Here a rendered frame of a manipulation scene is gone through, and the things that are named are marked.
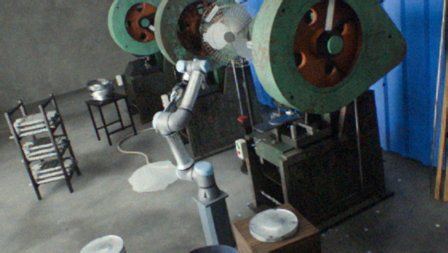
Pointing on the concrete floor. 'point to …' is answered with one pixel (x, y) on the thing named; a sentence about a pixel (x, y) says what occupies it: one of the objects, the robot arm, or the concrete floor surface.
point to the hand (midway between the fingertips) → (173, 100)
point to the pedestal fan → (216, 35)
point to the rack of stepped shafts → (44, 145)
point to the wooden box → (307, 244)
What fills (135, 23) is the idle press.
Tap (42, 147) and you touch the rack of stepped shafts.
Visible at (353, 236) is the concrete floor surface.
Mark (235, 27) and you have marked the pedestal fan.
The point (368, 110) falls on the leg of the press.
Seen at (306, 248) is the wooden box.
